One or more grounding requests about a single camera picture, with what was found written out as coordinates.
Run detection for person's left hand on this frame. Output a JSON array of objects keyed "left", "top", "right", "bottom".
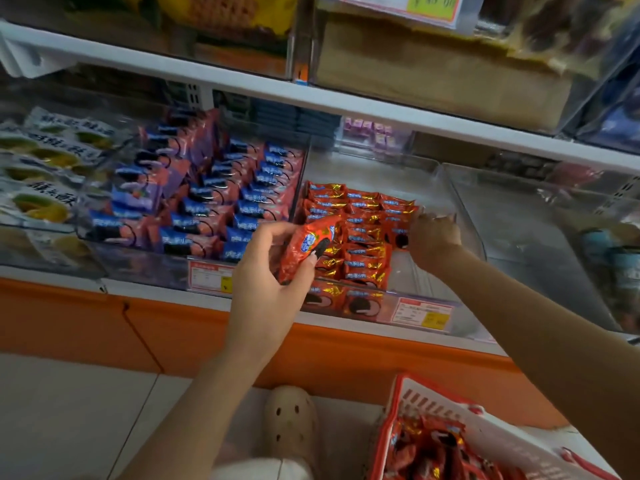
[{"left": 225, "top": 222, "right": 319, "bottom": 368}]

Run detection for person's right hand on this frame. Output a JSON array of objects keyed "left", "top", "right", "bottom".
[{"left": 407, "top": 212, "right": 464, "bottom": 273}]

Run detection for red cookie packet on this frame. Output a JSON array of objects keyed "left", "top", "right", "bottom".
[{"left": 278, "top": 215, "right": 347, "bottom": 285}]

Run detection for person's left forearm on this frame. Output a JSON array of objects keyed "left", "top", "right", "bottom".
[{"left": 117, "top": 345, "right": 274, "bottom": 480}]

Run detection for person's right forearm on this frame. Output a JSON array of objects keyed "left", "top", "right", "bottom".
[{"left": 430, "top": 244, "right": 640, "bottom": 480}]

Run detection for rows of red-gold biscuit packs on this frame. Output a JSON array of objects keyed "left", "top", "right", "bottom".
[{"left": 300, "top": 181, "right": 422, "bottom": 323}]

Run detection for clear plastic bin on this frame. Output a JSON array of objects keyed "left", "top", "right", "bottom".
[
  {"left": 440, "top": 163, "right": 640, "bottom": 341},
  {"left": 292, "top": 144, "right": 494, "bottom": 341},
  {"left": 75, "top": 109, "right": 311, "bottom": 296}
]

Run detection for white-red price tag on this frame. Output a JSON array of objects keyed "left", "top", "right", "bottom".
[
  {"left": 187, "top": 259, "right": 235, "bottom": 297},
  {"left": 389, "top": 298, "right": 455, "bottom": 334}
]

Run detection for pile of blue-red cookie packets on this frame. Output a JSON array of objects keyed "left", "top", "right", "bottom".
[{"left": 160, "top": 139, "right": 306, "bottom": 263}]

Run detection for orange shelf base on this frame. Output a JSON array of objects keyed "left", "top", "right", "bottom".
[{"left": 0, "top": 277, "right": 571, "bottom": 430}]

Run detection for small purple boxes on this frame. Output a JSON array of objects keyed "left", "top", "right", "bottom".
[{"left": 340, "top": 117, "right": 402, "bottom": 151}]

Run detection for white shelf board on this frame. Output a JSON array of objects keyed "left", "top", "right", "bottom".
[
  {"left": 0, "top": 20, "right": 640, "bottom": 175},
  {"left": 0, "top": 265, "right": 507, "bottom": 356}
]

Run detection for cream clog shoe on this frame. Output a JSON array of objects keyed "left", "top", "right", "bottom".
[{"left": 263, "top": 385, "right": 321, "bottom": 466}]

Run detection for brown cardboard box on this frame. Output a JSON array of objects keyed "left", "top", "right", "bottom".
[{"left": 315, "top": 14, "right": 576, "bottom": 136}]

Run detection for stack of dark blue packets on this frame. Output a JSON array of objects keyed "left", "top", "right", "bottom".
[{"left": 249, "top": 99, "right": 342, "bottom": 141}]

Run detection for pile of pink cookie packets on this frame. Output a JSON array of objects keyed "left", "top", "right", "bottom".
[{"left": 87, "top": 109, "right": 221, "bottom": 249}]

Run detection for blue cups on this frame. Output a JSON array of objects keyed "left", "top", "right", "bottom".
[{"left": 579, "top": 227, "right": 640, "bottom": 336}]

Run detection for white trouser leg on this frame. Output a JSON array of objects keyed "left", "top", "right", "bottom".
[{"left": 210, "top": 457, "right": 314, "bottom": 480}]

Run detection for blue snack bags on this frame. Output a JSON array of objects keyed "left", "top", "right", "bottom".
[{"left": 574, "top": 69, "right": 640, "bottom": 156}]

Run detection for large price label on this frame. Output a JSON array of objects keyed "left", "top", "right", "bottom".
[{"left": 339, "top": 0, "right": 464, "bottom": 30}]

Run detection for heap of red basket snacks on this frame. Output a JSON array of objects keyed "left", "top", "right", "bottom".
[{"left": 384, "top": 414, "right": 527, "bottom": 480}]

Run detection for clear bag of dark snacks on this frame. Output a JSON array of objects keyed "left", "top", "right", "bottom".
[{"left": 475, "top": 0, "right": 640, "bottom": 81}]

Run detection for red shopping basket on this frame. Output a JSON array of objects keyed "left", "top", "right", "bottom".
[{"left": 367, "top": 373, "right": 622, "bottom": 480}]

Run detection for yellow snack bags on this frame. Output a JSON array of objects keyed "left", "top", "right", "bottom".
[{"left": 119, "top": 0, "right": 301, "bottom": 41}]

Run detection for pile of white pastry packets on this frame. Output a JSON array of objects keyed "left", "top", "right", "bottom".
[{"left": 0, "top": 107, "right": 119, "bottom": 231}]

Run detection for white shelf bracket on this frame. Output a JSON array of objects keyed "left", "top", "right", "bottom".
[{"left": 0, "top": 34, "right": 67, "bottom": 80}]

